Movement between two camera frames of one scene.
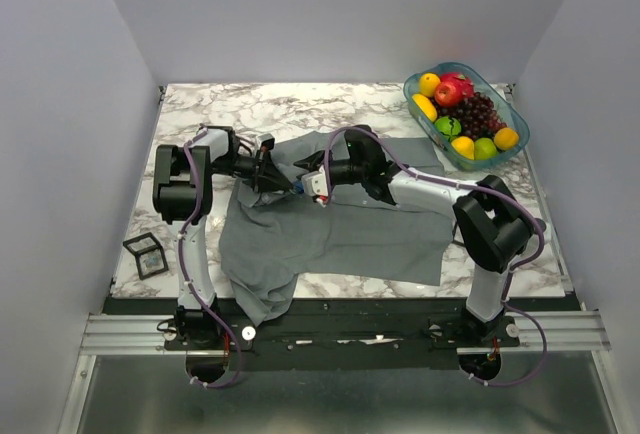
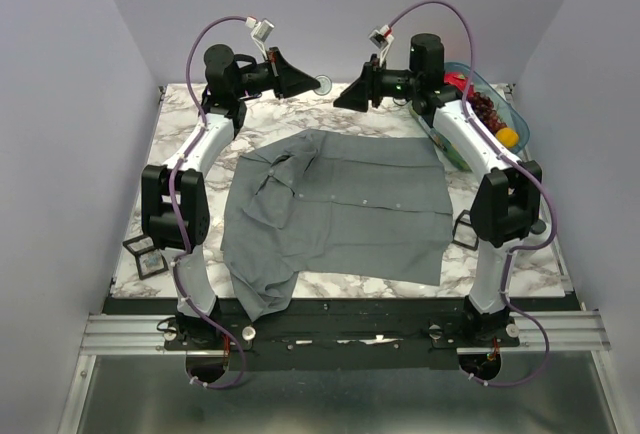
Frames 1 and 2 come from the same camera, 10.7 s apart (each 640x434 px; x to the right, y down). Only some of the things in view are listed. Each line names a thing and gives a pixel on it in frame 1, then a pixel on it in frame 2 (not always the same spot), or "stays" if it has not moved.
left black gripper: x=267 y=176 to x=287 y=81
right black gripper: x=312 y=162 to x=368 y=85
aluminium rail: x=542 y=333 stays
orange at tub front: x=506 y=138 stays
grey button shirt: x=270 y=235 stays
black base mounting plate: x=344 y=335 stays
